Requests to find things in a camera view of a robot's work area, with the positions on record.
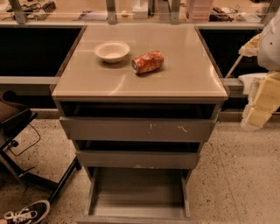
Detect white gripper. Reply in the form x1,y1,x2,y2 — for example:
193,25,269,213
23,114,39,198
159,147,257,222
239,32,280,131

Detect crushed red coke can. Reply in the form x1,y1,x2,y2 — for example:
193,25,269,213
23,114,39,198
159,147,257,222
131,51,164,74

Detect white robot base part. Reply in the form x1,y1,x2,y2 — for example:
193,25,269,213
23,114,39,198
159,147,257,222
238,73,266,95

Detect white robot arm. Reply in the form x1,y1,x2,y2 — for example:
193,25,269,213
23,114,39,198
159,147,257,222
239,9,280,131

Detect grey drawer cabinet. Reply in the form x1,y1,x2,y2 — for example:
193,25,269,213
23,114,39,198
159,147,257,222
51,23,229,224

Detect grey top drawer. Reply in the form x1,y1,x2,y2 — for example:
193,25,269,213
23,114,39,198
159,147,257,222
60,102,218,142

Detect grey middle drawer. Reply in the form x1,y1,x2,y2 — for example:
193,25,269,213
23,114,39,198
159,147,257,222
73,140,202,169

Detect grey open bottom drawer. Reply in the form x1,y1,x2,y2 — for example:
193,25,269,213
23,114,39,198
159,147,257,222
77,168,199,224

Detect white stick black tip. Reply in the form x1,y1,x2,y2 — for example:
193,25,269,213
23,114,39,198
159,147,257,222
225,55,243,78

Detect pink stacked bins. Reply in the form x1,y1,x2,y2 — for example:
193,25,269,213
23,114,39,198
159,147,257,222
185,0,214,22

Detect white paper bowl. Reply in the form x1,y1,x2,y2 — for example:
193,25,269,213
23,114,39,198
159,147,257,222
94,41,130,64

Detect black power strip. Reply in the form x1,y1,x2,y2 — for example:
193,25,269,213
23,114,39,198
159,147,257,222
33,1,56,21

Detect black office chair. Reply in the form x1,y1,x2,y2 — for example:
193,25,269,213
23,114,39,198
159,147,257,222
0,89,82,205

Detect black white sneaker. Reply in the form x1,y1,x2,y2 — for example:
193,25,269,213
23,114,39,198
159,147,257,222
0,200,50,224

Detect black floor cable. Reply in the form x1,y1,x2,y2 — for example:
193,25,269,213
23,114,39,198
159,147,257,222
6,122,42,158

